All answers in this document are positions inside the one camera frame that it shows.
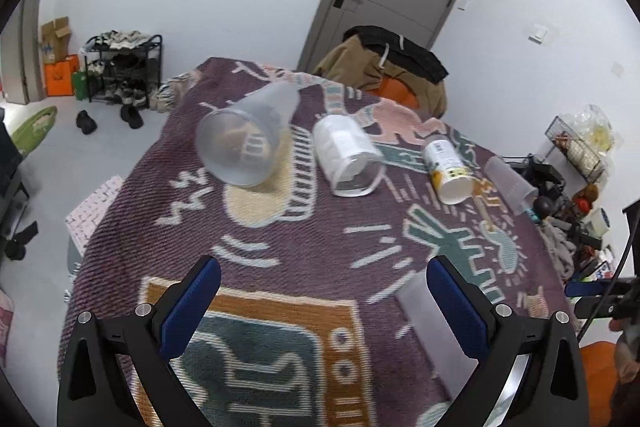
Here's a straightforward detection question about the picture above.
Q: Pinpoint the grey crumpled cloth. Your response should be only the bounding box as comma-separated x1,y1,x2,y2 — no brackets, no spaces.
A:
538,221,576,282

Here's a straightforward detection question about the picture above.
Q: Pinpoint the white wall switch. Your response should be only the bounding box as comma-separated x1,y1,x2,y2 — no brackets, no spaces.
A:
528,25,548,44

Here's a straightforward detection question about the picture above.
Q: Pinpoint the cardboard box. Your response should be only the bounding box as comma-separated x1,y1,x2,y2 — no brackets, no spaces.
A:
40,17,72,64

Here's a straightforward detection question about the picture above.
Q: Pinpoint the white pink tiled box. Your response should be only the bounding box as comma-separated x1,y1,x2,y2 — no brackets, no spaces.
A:
65,176,124,256

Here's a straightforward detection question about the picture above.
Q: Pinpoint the black shoe rack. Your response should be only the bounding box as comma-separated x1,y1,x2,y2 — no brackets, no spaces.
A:
79,30,164,108

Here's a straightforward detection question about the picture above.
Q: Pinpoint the yellow white paper cup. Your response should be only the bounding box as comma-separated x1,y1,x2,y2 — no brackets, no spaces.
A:
422,133,474,205

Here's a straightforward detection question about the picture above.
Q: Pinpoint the green slipper mat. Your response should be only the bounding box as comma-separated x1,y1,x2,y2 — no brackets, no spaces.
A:
11,105,58,159

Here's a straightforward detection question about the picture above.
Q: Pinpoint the brown plush toy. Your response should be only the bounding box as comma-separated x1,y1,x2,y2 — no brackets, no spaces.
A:
572,183,600,216

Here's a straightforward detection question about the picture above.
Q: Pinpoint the small frosted plastic cup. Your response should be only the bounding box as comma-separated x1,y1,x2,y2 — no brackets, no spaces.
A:
484,156,538,216

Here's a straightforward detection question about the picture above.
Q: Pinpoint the black wire basket shelf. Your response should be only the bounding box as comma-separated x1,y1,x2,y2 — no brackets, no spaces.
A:
546,116,604,183

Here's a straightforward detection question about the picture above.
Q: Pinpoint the clear plastic bag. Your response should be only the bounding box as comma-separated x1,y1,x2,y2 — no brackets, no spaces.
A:
567,104,615,154

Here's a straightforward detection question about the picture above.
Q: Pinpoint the white glossy cup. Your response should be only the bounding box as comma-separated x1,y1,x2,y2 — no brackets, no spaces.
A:
312,115,386,198

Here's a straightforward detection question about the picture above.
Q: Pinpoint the orange chair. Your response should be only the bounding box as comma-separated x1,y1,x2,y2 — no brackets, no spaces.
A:
371,77,420,109

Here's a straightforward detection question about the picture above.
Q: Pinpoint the large frosted plastic cup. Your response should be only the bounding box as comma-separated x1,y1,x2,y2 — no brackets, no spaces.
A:
194,81,299,186

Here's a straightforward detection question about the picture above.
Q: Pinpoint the black garment on chair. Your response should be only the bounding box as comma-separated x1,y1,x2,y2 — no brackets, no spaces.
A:
343,25,448,84

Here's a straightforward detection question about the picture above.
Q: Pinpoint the brown jacket on chair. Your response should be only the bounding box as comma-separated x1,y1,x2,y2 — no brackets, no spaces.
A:
312,37,447,117

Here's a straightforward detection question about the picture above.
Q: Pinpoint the purple patterned woven blanket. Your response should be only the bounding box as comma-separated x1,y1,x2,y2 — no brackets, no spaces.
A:
64,57,568,426

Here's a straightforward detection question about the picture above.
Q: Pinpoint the black shoe pair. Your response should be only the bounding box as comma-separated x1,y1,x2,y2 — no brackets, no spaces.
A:
75,105,144,135

